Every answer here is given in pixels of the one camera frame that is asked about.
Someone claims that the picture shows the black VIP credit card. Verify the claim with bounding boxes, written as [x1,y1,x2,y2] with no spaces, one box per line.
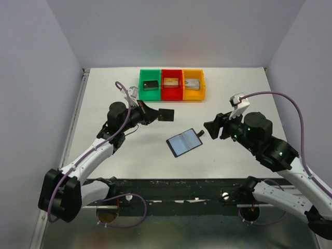
[158,108,175,122]

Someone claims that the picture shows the black leather card holder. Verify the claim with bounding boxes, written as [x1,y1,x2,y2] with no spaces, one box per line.
[165,128,205,158]

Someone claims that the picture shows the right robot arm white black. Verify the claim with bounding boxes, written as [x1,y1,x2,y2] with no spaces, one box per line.
[204,112,331,240]

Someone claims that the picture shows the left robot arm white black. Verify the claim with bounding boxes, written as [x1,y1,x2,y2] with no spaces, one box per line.
[38,100,161,223]

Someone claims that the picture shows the black card in green bin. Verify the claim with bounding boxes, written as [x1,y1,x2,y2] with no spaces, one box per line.
[143,80,159,91]

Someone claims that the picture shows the gold card in red bin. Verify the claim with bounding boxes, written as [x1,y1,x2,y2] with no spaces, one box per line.
[163,78,179,88]

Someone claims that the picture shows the silver cards in yellow bin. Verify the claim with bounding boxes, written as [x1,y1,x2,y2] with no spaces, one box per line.
[185,78,200,90]

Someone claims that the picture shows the red plastic bin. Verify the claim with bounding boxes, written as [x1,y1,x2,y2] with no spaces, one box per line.
[161,69,183,101]

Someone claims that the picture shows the green plastic bin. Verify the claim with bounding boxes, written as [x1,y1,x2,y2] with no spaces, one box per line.
[139,69,161,101]

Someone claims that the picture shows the yellow plastic bin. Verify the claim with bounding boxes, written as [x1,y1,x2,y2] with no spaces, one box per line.
[183,69,205,101]

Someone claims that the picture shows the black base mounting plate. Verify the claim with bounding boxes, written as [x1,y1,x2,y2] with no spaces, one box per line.
[53,178,303,217]

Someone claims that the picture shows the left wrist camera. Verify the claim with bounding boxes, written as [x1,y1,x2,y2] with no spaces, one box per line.
[124,86,139,107]

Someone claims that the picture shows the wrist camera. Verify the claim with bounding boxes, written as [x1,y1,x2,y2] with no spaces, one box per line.
[124,86,139,107]
[229,93,250,120]

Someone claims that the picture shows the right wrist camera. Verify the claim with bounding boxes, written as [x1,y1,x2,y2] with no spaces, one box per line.
[229,93,250,120]

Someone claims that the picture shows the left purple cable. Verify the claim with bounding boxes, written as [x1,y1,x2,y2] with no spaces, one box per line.
[47,81,147,229]

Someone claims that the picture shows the aluminium rail left side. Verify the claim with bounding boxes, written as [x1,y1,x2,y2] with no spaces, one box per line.
[58,68,91,170]

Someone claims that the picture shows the aluminium rail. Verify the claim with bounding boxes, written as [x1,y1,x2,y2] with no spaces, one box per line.
[82,199,316,209]
[58,68,91,170]

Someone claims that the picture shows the aluminium rail front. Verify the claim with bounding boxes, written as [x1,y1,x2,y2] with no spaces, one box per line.
[82,199,316,209]

